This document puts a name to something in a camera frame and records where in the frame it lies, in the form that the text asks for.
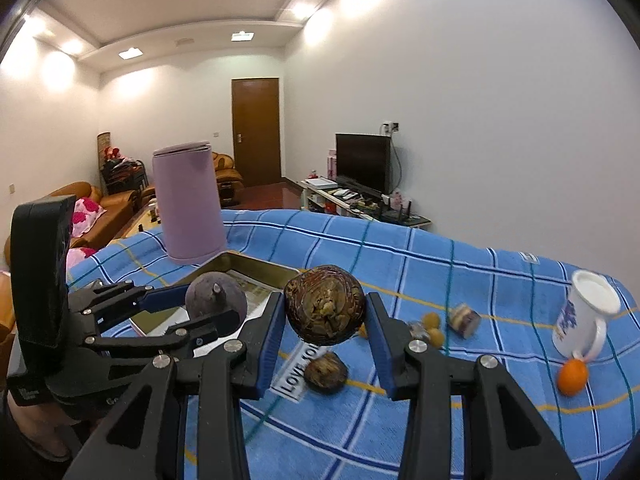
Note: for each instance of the blue plaid blanket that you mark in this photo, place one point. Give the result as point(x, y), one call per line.
point(475, 280)

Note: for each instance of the orange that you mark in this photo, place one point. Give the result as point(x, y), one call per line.
point(572, 377)

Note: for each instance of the person's left forearm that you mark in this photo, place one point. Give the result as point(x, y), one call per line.
point(35, 425)

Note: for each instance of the brown and white layered cake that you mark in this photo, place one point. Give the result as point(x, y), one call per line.
point(465, 320)

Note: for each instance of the small brown scaly fruit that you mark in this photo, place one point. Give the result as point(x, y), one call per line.
point(326, 372)

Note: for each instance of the white television stand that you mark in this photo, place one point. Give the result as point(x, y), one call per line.
point(360, 207)

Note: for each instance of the brown wooden door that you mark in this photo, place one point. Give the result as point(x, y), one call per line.
point(255, 132)

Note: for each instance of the black router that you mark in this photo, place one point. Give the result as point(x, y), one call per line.
point(400, 212)

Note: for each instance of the purple cylindrical container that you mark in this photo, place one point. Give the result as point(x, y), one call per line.
point(190, 200)

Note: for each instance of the yellow-brown longan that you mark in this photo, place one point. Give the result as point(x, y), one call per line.
point(364, 333)
point(437, 338)
point(431, 320)

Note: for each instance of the black flat television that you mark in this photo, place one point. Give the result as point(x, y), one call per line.
point(362, 162)

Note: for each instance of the white printed mug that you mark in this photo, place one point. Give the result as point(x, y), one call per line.
point(582, 315)

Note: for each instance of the large brown scaly fruit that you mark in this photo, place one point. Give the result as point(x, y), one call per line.
point(322, 305)

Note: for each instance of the rectangular metal tin box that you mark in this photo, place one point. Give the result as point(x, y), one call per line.
point(250, 272)

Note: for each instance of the cluttered dark shelf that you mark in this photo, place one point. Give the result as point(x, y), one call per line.
point(122, 167)

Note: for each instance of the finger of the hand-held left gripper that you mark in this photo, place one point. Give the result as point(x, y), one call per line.
point(200, 331)
point(165, 300)

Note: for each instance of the purple mangosteen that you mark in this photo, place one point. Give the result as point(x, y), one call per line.
point(220, 292)

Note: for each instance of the brown leather armchair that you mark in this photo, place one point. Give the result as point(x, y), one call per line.
point(230, 175)

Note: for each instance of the pink flowered pillow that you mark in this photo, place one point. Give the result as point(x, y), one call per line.
point(86, 215)

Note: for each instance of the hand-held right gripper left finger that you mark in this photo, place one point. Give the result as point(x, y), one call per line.
point(267, 345)

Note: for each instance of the square ceiling light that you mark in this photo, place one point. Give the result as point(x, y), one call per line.
point(130, 52)
point(242, 36)

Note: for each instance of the wall power socket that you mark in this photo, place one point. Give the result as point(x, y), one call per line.
point(391, 126)

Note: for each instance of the flat white box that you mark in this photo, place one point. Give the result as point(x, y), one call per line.
point(320, 183)

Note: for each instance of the wooden coffee table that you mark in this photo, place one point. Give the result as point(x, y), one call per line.
point(145, 220)

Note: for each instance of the brown leather sofa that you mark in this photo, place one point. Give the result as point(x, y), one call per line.
point(105, 210)

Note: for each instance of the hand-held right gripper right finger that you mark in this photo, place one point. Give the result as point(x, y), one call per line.
point(382, 350)

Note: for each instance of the pink box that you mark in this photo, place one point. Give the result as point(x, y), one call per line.
point(332, 165)

